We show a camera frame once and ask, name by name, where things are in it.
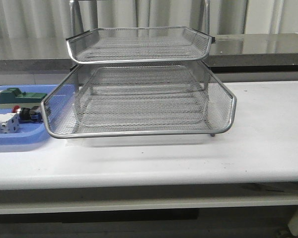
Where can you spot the silver mesh tray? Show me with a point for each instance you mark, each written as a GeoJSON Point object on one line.
{"type": "Point", "coordinates": [135, 99]}
{"type": "Point", "coordinates": [146, 44]}

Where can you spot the red emergency stop button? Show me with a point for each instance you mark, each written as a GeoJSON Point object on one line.
{"type": "Point", "coordinates": [27, 115]}

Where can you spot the dark grey back counter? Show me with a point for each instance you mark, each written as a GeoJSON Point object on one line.
{"type": "Point", "coordinates": [229, 53]}

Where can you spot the blue plastic tray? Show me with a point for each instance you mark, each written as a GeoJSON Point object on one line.
{"type": "Point", "coordinates": [28, 133]}

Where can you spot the green terminal block component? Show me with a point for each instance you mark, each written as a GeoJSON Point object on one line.
{"type": "Point", "coordinates": [13, 96]}

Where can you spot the white circuit breaker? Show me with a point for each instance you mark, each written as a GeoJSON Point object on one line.
{"type": "Point", "coordinates": [9, 123]}

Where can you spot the grey metal rack frame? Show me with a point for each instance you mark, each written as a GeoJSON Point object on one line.
{"type": "Point", "coordinates": [77, 24]}

